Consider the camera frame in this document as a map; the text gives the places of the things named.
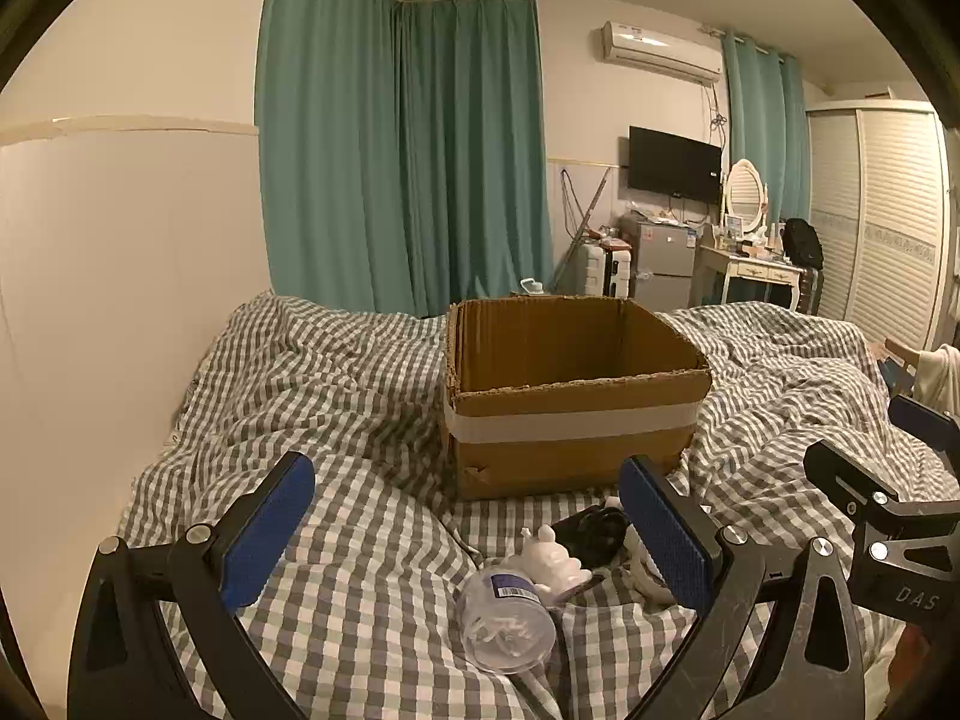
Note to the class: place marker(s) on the white figurine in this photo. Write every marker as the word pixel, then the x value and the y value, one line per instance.
pixel 553 561

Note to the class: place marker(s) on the white air conditioner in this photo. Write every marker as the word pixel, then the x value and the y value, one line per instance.
pixel 660 52

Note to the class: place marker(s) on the black plastic object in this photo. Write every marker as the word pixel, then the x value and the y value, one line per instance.
pixel 592 532

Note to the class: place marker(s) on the dark wooden chair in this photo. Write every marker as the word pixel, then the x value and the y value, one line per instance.
pixel 808 291

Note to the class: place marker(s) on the black backpack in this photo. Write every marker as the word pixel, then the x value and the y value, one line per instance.
pixel 801 241

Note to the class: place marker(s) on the black wall television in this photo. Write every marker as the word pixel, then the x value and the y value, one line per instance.
pixel 673 163

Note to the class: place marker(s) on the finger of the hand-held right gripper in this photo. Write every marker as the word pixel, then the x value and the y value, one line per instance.
pixel 926 424
pixel 844 471

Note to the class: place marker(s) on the white dressing table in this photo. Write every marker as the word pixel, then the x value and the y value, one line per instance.
pixel 750 266

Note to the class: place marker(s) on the white cloth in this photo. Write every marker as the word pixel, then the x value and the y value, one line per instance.
pixel 939 382

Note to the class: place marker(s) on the wide teal curtain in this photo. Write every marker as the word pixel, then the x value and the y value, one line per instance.
pixel 330 142

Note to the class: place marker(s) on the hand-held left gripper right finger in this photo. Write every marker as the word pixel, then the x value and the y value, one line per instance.
pixel 667 540

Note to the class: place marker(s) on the white storage unit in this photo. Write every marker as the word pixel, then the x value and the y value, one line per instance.
pixel 606 270

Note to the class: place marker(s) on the clear plastic jar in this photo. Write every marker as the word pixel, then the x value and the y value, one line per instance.
pixel 504 619

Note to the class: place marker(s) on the grey mini fridge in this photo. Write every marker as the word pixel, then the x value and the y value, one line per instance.
pixel 664 259

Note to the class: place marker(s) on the grey checked blanket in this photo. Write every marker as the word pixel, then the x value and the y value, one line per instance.
pixel 360 420

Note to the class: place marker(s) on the white louvred wardrobe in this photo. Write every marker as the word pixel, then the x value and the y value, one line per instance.
pixel 877 217

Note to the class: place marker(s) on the narrow teal curtain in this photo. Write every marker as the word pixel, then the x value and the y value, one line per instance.
pixel 765 135

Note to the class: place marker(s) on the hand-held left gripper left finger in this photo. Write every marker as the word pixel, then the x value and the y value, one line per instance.
pixel 268 536

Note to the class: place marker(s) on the brown cardboard box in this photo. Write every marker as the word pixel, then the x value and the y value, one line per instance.
pixel 570 431

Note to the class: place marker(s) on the white oval mirror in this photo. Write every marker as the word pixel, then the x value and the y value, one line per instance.
pixel 745 193

